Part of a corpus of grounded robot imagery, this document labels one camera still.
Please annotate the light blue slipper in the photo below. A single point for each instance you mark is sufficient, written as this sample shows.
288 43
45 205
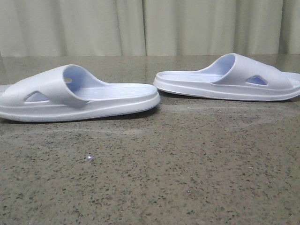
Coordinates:
71 92
232 77

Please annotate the beige pleated curtain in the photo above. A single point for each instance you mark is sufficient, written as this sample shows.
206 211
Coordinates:
148 27

